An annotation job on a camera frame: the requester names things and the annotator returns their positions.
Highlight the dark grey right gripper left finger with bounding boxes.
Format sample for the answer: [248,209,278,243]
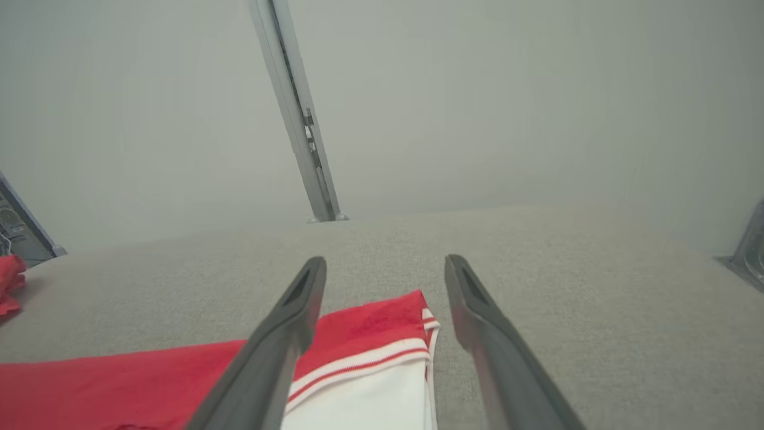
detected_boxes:
[186,256,328,430]

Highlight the red crumpled cloth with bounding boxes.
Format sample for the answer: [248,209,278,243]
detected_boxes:
[0,254,28,318]

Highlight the grey partition post twin feet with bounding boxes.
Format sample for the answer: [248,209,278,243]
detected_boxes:
[249,0,350,223]

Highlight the red white sports garment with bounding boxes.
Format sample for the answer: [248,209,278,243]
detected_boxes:
[0,290,441,430]

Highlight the grey fabric sofa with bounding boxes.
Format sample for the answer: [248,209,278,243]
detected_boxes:
[0,205,764,430]

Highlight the grey partition frame with caster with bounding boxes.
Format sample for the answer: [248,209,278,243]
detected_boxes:
[0,172,67,267]

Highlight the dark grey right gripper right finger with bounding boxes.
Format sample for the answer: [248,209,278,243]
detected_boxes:
[444,254,586,430]

